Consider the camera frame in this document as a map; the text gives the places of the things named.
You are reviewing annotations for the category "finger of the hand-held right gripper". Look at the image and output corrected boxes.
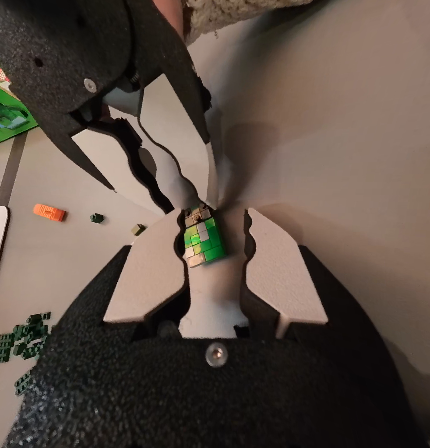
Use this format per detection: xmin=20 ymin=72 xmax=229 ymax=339
xmin=137 ymin=73 xmax=220 ymax=210
xmin=71 ymin=117 xmax=175 ymax=215

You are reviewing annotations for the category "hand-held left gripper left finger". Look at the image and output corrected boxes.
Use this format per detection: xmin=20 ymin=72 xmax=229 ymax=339
xmin=103 ymin=209 xmax=192 ymax=324

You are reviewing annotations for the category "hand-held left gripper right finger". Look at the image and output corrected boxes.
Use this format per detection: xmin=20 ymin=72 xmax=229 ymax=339
xmin=241 ymin=207 xmax=329 ymax=339

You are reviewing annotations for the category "green tiled lego assembly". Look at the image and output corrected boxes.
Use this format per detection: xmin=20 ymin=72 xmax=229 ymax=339
xmin=183 ymin=206 xmax=228 ymax=268

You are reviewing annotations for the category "dark green grey lego piece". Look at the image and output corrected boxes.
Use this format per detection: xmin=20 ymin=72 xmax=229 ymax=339
xmin=184 ymin=206 xmax=214 ymax=225

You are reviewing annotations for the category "orange lego brick separator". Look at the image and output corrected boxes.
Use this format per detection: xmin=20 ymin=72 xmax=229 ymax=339
xmin=33 ymin=204 xmax=67 ymax=223

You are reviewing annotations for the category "green lego box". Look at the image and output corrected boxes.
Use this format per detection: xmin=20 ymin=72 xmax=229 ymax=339
xmin=0 ymin=52 xmax=39 ymax=147

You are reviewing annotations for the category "pile of dark green lego plates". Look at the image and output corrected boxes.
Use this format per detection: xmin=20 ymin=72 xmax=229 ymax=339
xmin=0 ymin=311 xmax=53 ymax=396

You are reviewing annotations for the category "person's right hand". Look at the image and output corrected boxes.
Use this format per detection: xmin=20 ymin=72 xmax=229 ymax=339
xmin=152 ymin=0 xmax=186 ymax=39

